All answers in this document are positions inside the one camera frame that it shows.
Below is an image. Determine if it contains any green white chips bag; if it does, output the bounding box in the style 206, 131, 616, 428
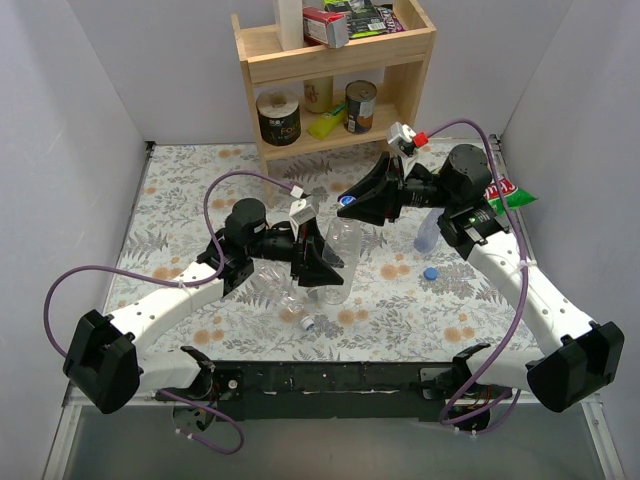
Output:
432, 164, 540, 214

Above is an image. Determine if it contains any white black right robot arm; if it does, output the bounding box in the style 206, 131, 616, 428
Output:
338, 144, 624, 413

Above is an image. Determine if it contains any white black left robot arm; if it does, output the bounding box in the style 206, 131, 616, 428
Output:
63, 197, 343, 414

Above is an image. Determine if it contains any crushed clear bottle blue-white cap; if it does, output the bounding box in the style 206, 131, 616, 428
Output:
254, 264, 315, 332

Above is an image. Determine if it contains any purple snack packet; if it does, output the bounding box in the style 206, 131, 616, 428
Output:
376, 4, 405, 34

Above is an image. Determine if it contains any red grey carton box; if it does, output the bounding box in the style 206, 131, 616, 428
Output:
302, 7, 349, 49

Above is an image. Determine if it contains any cream cylindrical jar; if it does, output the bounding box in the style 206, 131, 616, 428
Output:
303, 76, 334, 114

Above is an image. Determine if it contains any black wrapped paper roll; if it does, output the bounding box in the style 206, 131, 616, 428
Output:
256, 89, 301, 147

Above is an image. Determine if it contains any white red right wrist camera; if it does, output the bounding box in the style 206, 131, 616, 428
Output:
387, 122, 429, 177

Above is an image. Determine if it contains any clear bottle with white cap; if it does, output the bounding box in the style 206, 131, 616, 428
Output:
319, 217, 362, 305

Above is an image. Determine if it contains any clear bottle with blue cap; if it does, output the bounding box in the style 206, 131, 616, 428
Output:
414, 208, 444, 253

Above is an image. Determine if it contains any yellow green packet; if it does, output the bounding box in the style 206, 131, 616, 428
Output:
308, 102, 346, 140

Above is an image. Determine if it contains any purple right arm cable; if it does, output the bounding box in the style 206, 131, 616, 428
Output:
427, 118, 529, 434

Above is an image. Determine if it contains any tin food can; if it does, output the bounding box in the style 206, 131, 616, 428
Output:
345, 80, 377, 134

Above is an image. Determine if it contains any clear bottle with silver cap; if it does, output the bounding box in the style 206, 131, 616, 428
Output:
306, 287, 323, 302

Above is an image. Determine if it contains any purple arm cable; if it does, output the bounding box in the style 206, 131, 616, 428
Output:
427, 118, 529, 434
43, 171, 301, 455

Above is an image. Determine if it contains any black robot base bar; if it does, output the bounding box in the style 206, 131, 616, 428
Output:
155, 348, 476, 422

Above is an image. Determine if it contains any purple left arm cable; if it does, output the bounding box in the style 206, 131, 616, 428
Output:
43, 171, 301, 455

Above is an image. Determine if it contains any white blue bottle cap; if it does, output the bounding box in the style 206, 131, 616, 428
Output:
339, 196, 356, 206

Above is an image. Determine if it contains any wooden two-tier shelf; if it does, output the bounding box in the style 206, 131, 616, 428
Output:
231, 0, 436, 173

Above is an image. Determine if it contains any floral patterned table mat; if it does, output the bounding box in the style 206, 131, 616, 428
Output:
110, 140, 544, 362

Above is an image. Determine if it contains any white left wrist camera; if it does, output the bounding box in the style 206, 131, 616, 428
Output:
289, 185, 319, 239

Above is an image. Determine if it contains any white tall bottle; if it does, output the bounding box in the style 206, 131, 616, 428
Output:
274, 0, 304, 51

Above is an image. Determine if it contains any black green snack packet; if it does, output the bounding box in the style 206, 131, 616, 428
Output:
323, 0, 388, 39

